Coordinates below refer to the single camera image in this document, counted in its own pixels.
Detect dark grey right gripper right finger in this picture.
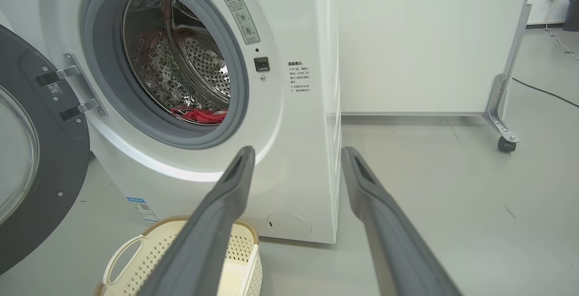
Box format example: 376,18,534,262
340,147,462,296

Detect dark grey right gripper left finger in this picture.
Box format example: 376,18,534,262
137,146,256,296

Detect red and white jersey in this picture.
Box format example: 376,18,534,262
171,106,228,125

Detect glass washing machine door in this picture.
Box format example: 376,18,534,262
0,24,91,275

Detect cream perforated laundry basket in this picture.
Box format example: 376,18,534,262
94,216,263,296

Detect white front-load washing machine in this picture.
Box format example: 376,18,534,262
0,0,342,244

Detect steel washer drum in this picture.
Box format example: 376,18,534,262
120,0,231,125

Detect metal door hinge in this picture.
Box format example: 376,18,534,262
36,53,108,122

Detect black text notice sticker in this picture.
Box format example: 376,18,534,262
288,61,312,94

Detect white partition board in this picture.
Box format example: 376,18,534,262
329,0,534,116

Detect grey warning sticker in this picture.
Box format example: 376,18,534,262
219,0,261,45

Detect dark waste bin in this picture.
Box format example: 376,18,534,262
563,0,579,32

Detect metal partition leg bracket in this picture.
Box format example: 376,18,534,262
483,0,542,145

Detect black floor cable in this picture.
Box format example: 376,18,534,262
513,77,579,108

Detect white floor cable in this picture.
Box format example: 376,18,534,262
545,0,579,61

